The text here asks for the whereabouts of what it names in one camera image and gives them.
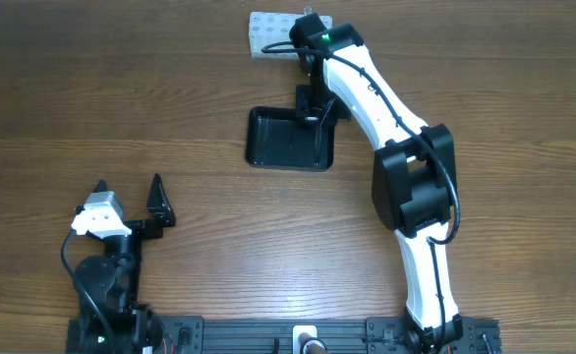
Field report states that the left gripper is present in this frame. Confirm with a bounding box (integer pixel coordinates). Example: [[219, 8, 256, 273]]
[[92, 172, 178, 241]]

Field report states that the black tray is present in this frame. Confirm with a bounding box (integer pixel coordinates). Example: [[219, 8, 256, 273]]
[[244, 105, 337, 173]]

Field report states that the white test tube rack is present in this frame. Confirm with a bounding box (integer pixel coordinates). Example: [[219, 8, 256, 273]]
[[247, 10, 334, 61]]

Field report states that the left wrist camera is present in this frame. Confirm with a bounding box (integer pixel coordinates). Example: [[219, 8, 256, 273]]
[[70, 190, 134, 241]]

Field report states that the black cable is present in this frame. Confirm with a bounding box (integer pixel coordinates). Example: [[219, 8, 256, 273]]
[[60, 229, 117, 354], [260, 41, 462, 247]]

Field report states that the mounting rail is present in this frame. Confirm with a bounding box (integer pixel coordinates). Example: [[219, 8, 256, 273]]
[[65, 316, 504, 354]]

